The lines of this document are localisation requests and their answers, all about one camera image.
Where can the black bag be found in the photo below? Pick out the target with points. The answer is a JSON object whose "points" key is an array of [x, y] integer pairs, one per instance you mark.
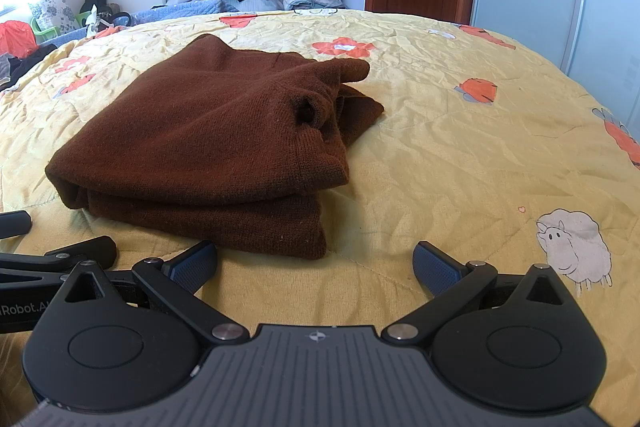
{"points": [[97, 3]]}

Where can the brown knit sweater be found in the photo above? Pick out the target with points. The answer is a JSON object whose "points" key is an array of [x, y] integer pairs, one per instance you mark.
{"points": [[210, 142]]}

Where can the blue quilted cover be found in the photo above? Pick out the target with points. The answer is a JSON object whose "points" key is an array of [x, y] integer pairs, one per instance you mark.
{"points": [[180, 9]]}

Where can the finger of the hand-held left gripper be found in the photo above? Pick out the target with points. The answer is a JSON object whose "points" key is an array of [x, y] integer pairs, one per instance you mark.
{"points": [[15, 224], [95, 251]]}

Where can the floral pillow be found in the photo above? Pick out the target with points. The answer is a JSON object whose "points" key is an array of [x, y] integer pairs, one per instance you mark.
{"points": [[52, 14]]}

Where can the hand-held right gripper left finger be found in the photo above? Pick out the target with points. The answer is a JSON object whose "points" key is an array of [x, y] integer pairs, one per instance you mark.
{"points": [[195, 264]]}

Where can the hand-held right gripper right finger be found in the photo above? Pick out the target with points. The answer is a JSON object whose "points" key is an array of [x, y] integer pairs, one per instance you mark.
{"points": [[435, 267]]}

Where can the white crumpled plastic bag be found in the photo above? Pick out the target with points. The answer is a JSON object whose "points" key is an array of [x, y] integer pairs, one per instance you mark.
{"points": [[94, 19]]}

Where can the yellow printed bed quilt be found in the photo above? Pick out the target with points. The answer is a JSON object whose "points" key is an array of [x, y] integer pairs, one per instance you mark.
{"points": [[450, 157]]}

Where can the red plastic bag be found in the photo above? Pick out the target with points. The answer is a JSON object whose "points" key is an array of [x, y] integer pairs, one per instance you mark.
{"points": [[17, 38]]}

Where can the dark crumpled clothing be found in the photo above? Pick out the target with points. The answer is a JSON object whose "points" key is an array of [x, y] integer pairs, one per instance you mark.
{"points": [[27, 59]]}

